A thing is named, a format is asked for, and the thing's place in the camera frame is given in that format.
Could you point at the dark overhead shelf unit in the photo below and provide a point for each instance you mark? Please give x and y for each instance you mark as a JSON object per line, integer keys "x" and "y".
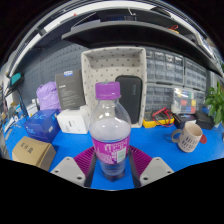
{"x": 133, "y": 33}

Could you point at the white dotted storage tray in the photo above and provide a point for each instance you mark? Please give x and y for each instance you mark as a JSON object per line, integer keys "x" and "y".
{"x": 103, "y": 65}

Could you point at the brown cardboard box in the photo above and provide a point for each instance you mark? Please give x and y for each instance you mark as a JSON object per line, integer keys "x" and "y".
{"x": 31, "y": 151}

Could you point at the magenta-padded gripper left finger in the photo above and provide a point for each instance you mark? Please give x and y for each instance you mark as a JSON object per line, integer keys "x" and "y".
{"x": 68, "y": 170}

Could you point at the clear compartment parts box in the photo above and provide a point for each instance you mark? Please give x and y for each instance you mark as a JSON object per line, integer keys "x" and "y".
{"x": 184, "y": 101}

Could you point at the small white labelled box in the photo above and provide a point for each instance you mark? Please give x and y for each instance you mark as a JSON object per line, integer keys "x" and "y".
{"x": 32, "y": 110}

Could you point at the beige patterned mug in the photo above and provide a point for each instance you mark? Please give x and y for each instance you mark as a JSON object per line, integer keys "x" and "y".
{"x": 190, "y": 138}

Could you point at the dark box with label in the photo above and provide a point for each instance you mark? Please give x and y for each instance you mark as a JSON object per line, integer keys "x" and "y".
{"x": 183, "y": 118}

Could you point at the flat round red coaster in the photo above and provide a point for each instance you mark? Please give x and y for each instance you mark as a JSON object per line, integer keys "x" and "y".
{"x": 204, "y": 139}

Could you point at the yellow multimeter with leads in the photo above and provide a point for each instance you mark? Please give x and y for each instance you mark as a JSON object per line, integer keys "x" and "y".
{"x": 150, "y": 123}

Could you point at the white carton box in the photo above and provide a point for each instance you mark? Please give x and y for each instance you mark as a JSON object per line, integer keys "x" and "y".
{"x": 71, "y": 121}

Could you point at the dark grey flat package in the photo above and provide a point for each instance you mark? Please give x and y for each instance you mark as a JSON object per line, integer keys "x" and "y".
{"x": 70, "y": 91}

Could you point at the clear bottle with purple cap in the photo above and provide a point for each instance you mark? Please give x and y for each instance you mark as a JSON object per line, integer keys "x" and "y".
{"x": 110, "y": 133}

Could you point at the teal plastic holder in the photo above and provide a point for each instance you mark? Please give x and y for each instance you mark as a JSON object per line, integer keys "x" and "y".
{"x": 15, "y": 79}

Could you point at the green potted plant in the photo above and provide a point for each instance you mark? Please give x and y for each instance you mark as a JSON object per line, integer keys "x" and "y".
{"x": 216, "y": 103}

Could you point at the grey small-drawer cabinet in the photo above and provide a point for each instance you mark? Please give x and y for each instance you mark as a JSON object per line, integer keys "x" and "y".
{"x": 165, "y": 66}
{"x": 195, "y": 75}
{"x": 200, "y": 100}
{"x": 158, "y": 96}

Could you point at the black zip case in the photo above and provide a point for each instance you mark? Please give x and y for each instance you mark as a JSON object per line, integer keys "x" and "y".
{"x": 133, "y": 96}

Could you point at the blue printed box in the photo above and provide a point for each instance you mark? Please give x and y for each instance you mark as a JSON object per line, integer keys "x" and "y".
{"x": 41, "y": 126}

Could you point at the plain black box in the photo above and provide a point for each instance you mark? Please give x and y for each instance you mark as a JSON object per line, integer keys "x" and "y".
{"x": 205, "y": 120}

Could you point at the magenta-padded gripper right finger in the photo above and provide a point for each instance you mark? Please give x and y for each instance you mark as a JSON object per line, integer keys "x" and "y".
{"x": 155, "y": 170}

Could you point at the purple plastic bag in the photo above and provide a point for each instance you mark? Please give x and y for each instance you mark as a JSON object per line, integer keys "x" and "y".
{"x": 48, "y": 96}

